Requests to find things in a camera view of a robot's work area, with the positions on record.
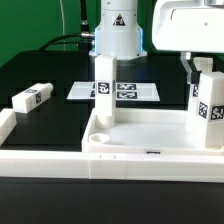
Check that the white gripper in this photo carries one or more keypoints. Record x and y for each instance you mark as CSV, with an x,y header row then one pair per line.
x,y
191,26

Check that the white desk tabletop tray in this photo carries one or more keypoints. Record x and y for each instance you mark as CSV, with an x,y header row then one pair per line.
x,y
144,131

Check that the white marker sheet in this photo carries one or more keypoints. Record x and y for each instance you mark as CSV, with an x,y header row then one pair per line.
x,y
125,91

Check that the white U-shaped fence frame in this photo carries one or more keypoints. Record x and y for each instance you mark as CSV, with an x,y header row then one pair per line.
x,y
124,166

